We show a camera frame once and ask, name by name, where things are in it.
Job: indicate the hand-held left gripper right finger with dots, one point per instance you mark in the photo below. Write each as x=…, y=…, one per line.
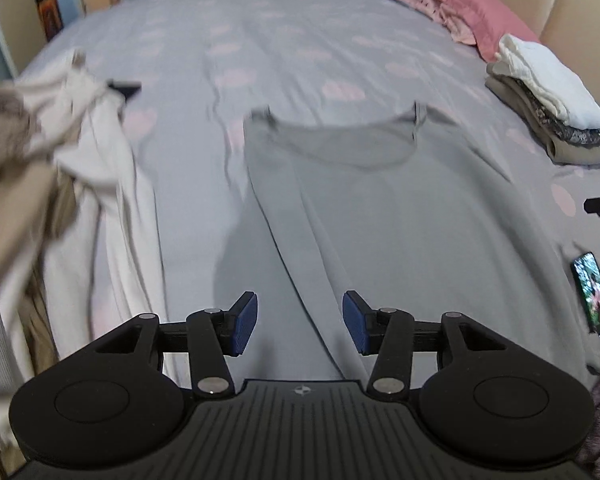
x=352, y=322

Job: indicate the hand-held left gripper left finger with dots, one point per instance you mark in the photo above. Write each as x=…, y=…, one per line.
x=243, y=322

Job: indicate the grey shirt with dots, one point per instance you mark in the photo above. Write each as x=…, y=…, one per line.
x=405, y=220

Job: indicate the black clothes hanger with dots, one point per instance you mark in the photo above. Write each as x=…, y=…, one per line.
x=125, y=88

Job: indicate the beige folded garment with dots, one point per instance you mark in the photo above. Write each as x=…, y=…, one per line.
x=575, y=154

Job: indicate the dark patterned folded garment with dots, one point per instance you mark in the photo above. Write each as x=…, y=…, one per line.
x=577, y=136

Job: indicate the smartphone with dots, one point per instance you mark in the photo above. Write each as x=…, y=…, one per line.
x=597, y=300

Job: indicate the white folded garment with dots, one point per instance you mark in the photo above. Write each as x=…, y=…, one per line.
x=545, y=80

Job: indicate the beige padded headboard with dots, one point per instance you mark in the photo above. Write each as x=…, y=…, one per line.
x=580, y=5

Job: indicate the cream garment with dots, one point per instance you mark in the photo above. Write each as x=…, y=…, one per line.
x=105, y=170

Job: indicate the light pink frilled pillow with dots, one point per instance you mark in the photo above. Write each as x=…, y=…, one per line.
x=420, y=0

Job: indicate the tan garment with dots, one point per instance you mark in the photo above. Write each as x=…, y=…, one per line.
x=10, y=170

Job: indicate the grey bed with pink dots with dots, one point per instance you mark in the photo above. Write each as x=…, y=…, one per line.
x=290, y=35

